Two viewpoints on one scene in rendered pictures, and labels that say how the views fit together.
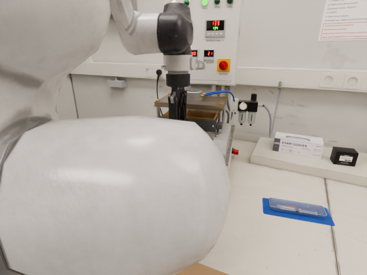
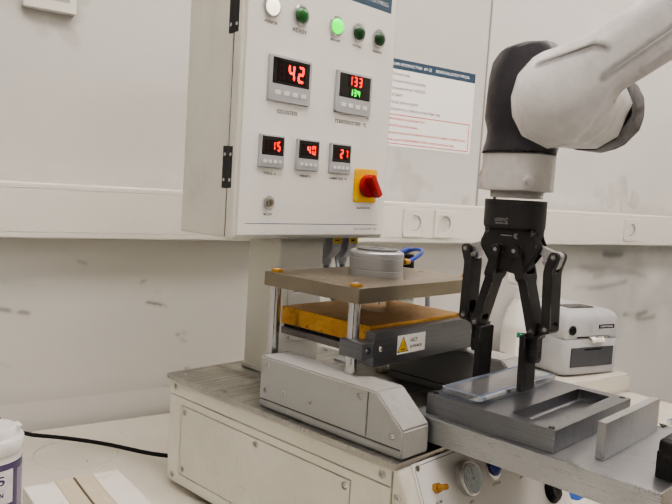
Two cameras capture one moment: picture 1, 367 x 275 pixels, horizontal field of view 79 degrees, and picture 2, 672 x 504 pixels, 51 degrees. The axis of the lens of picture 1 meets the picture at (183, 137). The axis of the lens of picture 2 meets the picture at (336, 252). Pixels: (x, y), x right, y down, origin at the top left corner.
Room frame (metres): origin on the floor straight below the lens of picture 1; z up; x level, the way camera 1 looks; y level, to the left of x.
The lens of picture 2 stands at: (0.49, 0.89, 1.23)
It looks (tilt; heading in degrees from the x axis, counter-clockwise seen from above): 5 degrees down; 298
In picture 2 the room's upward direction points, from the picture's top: 4 degrees clockwise
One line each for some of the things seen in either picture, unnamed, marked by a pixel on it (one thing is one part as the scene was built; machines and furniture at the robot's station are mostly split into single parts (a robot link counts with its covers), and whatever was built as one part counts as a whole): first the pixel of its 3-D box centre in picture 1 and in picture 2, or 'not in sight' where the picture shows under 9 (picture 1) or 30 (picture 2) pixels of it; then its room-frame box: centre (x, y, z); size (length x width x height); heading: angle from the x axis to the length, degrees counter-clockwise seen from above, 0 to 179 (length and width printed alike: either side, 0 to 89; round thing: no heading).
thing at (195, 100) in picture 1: (198, 103); (367, 288); (0.95, -0.07, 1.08); 0.31 x 0.24 x 0.13; 75
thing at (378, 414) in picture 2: not in sight; (337, 399); (0.90, 0.11, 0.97); 0.25 x 0.05 x 0.07; 165
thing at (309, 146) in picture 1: (297, 144); not in sight; (1.11, -0.61, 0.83); 0.23 x 0.12 x 0.07; 64
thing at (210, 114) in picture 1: (194, 109); (377, 303); (0.92, -0.05, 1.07); 0.22 x 0.17 x 0.10; 75
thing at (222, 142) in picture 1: (222, 141); (465, 370); (0.82, -0.15, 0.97); 0.26 x 0.05 x 0.07; 165
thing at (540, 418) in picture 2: not in sight; (530, 405); (0.68, 0.03, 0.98); 0.20 x 0.17 x 0.03; 75
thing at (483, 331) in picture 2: not in sight; (483, 352); (0.74, 0.01, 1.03); 0.03 x 0.01 x 0.07; 75
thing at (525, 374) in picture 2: not in sight; (526, 362); (0.68, 0.02, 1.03); 0.03 x 0.01 x 0.07; 75
